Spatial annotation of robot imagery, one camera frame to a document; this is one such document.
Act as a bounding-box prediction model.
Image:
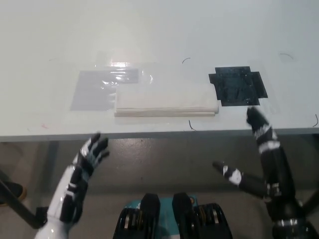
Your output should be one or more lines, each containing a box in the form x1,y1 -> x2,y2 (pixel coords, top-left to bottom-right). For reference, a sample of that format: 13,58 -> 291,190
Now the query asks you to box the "black metal frame bar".
300,188 -> 319,216
0,178 -> 48,230

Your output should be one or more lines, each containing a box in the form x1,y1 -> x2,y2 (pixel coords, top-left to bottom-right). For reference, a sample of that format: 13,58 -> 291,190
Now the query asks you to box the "white napkin stack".
114,82 -> 220,118

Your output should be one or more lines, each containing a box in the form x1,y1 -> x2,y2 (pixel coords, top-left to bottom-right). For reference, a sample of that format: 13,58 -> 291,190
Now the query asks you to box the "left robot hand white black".
34,133 -> 111,239

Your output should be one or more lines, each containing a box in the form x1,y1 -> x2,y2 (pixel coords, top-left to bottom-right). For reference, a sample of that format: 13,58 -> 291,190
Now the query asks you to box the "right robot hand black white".
212,106 -> 304,223

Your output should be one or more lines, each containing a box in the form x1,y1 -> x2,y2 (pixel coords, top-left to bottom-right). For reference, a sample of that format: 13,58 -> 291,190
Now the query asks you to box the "grey table leg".
46,140 -> 60,199

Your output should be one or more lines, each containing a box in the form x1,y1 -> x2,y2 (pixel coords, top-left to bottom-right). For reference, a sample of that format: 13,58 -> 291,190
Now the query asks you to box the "black shoe tan sole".
0,181 -> 27,206

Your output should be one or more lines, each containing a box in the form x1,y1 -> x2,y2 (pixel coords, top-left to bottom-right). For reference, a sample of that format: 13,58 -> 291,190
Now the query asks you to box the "robot torso black teal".
113,192 -> 234,239

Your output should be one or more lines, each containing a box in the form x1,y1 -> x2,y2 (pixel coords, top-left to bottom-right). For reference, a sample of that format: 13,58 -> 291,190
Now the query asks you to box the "clear plastic bag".
69,69 -> 139,112

